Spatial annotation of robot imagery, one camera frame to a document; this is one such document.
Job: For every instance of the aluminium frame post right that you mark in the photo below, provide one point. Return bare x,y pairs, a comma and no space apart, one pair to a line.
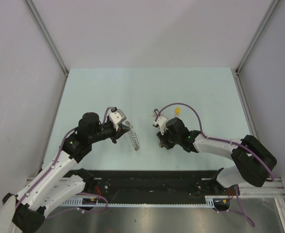
258,33

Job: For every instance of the aluminium frame post left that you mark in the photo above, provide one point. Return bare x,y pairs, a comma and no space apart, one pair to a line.
46,35

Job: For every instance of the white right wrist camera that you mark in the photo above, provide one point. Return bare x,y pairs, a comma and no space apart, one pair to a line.
161,124

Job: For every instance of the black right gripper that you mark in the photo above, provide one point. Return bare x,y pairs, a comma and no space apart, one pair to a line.
162,139

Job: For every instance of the aluminium frame post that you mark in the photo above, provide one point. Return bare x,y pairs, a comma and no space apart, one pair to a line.
258,33
46,35

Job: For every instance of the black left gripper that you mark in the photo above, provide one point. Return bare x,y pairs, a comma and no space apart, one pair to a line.
117,134

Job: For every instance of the metal disc with keyrings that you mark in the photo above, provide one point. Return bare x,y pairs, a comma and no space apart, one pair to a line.
132,136

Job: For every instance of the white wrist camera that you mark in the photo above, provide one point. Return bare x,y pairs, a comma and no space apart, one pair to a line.
117,118
161,124

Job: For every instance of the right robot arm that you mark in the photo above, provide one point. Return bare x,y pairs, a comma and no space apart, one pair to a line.
252,161

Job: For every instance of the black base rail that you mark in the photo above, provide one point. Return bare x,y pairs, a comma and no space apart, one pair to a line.
158,187

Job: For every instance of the black tag key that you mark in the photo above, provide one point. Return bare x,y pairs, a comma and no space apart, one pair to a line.
155,113

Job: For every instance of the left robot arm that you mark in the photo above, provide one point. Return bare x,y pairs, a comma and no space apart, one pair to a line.
41,196

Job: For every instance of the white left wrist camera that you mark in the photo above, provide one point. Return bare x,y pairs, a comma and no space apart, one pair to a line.
117,118

